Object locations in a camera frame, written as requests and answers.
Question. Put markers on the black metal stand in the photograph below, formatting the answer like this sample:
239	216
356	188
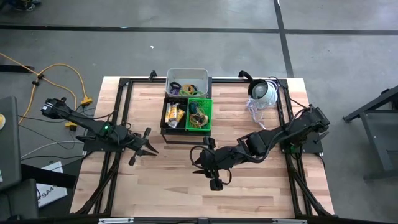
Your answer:
373	130

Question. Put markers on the dark grey floor box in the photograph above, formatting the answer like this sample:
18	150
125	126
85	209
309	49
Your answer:
21	199

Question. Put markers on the pale blue plastic bin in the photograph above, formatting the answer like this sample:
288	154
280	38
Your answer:
186	76

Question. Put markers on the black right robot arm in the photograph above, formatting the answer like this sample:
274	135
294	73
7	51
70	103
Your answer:
280	137

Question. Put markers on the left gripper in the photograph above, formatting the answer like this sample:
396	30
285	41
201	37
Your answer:
136	143

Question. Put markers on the grey cabinet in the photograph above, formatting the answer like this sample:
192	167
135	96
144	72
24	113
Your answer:
9	140

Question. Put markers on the black mesh tray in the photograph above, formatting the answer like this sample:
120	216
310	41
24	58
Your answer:
163	124

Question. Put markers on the black perforated metal shelf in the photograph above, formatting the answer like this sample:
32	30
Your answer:
174	133

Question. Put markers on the black frame clamp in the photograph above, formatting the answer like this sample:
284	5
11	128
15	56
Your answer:
245	74
152	75

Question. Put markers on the green plastic basket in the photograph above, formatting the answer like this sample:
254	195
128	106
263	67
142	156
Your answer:
206	102

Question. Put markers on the white desk lamp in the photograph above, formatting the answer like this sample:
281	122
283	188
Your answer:
261	91

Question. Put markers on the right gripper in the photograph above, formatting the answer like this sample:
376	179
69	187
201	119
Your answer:
213	158

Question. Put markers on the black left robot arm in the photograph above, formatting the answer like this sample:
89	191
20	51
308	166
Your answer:
81	121

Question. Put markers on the black metal rig frame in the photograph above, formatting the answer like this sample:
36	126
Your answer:
126	81

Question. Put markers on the white paper sign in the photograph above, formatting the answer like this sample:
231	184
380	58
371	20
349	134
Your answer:
51	189

